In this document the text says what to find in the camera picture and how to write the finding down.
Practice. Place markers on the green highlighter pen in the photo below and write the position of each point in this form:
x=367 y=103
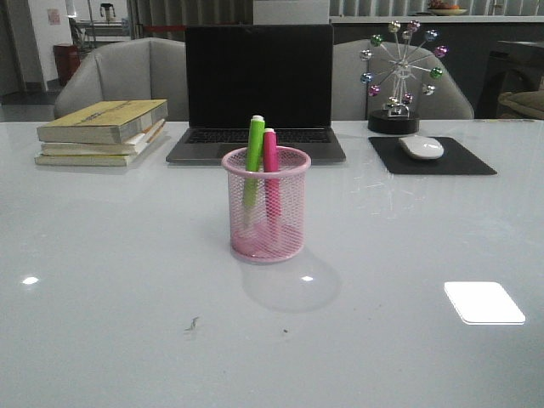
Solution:
x=254 y=153

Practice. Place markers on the pink highlighter pen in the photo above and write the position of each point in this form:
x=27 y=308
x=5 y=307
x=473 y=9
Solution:
x=271 y=170

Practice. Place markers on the pink mesh pen holder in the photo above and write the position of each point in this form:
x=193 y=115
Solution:
x=255 y=242

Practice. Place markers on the grey open laptop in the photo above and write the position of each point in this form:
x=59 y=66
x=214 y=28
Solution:
x=280 y=72

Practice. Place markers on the ferris wheel desk ornament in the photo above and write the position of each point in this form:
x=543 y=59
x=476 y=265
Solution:
x=397 y=116

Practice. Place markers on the middle cream book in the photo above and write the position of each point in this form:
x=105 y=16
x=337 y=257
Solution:
x=133 y=146

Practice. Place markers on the cream book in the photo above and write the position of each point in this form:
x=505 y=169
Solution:
x=133 y=146
x=93 y=161

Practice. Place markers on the right grey armchair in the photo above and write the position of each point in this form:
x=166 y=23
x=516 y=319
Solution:
x=361 y=83

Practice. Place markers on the grey armchair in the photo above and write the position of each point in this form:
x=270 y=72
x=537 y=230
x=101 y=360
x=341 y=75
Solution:
x=147 y=68
x=361 y=83

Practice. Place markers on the white computer mouse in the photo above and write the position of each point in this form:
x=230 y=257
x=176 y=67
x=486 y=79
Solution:
x=421 y=147

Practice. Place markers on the bottom cream book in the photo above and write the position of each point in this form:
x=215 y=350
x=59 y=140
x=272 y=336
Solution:
x=93 y=161

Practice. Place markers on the left grey armchair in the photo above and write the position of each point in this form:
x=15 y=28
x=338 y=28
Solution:
x=147 y=68

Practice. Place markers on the black mouse pad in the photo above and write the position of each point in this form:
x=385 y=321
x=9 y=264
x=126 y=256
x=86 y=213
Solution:
x=456 y=160

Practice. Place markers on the top yellow book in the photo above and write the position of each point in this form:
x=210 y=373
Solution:
x=106 y=122

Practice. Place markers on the red trash bin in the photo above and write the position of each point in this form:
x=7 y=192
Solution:
x=67 y=60

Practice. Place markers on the fruit bowl on counter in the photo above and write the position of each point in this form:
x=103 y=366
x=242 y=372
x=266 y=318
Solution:
x=443 y=8

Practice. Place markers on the beige cushion at right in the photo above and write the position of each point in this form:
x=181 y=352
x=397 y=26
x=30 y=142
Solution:
x=527 y=105

